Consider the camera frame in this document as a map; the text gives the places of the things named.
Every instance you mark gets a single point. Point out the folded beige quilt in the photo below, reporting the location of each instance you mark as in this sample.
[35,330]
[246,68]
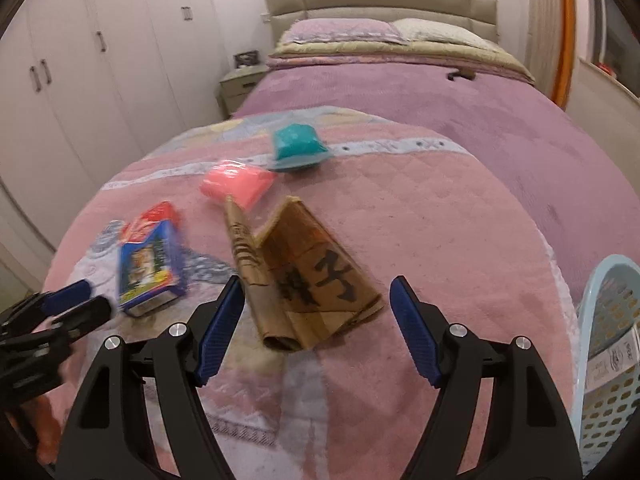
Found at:
[490,61]

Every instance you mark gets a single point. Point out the purple covered bed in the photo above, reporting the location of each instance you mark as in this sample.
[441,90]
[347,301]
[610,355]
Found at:
[579,199]

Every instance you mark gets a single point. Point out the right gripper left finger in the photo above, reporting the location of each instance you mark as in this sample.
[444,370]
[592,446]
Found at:
[137,414]

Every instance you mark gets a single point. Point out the light blue laundry basket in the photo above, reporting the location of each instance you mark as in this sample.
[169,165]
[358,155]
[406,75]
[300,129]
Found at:
[605,412]

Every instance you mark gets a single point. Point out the brown paper bag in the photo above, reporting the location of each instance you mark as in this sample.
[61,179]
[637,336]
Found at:
[301,285]

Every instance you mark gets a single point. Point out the beige orange curtain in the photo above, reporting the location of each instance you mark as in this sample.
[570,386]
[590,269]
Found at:
[551,47]

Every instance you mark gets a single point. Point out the red blue snack box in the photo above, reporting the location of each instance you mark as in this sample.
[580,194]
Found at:
[151,271]

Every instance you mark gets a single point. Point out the beige bedside table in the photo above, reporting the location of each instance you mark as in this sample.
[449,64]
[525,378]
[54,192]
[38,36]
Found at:
[237,85]

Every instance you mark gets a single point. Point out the dark framed window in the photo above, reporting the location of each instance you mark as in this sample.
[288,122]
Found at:
[620,54]

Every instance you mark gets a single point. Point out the small picture frame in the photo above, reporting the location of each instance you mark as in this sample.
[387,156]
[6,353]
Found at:
[246,59]

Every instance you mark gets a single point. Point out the white pillow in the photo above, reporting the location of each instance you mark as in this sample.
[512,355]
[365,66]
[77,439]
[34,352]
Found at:
[415,29]

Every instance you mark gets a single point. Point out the dark object on bed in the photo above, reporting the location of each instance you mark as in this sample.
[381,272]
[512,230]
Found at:
[464,73]

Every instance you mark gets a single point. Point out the white wardrobe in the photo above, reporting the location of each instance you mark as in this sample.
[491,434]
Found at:
[88,86]

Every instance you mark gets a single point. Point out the beige padded headboard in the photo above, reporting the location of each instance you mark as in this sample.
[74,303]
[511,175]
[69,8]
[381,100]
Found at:
[478,16]

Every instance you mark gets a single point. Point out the pink plastic packet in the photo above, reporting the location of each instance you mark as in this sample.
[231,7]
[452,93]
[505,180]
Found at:
[246,184]

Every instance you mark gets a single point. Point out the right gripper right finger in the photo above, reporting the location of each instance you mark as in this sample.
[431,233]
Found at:
[528,434]

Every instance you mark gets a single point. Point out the purple pillow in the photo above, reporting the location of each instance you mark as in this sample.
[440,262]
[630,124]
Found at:
[341,29]

